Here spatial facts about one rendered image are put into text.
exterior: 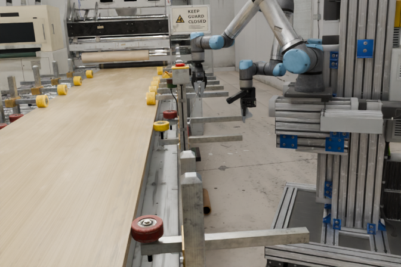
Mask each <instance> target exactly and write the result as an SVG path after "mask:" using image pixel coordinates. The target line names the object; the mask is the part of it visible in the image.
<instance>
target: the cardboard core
mask: <svg viewBox="0 0 401 267"><path fill-rule="evenodd" d="M210 213H211V204H210V200H209V195H208V191H207V190H206V189H204V188H203V215H209V214H210Z"/></svg>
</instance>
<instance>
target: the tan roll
mask: <svg viewBox="0 0 401 267"><path fill-rule="evenodd" d="M165 55H170V52H166V53H152V54H149V50H137V51H111V52H85V53H82V55H81V57H74V60H82V62H83V63H101V62H115V61H140V60H149V57H151V56H165Z"/></svg>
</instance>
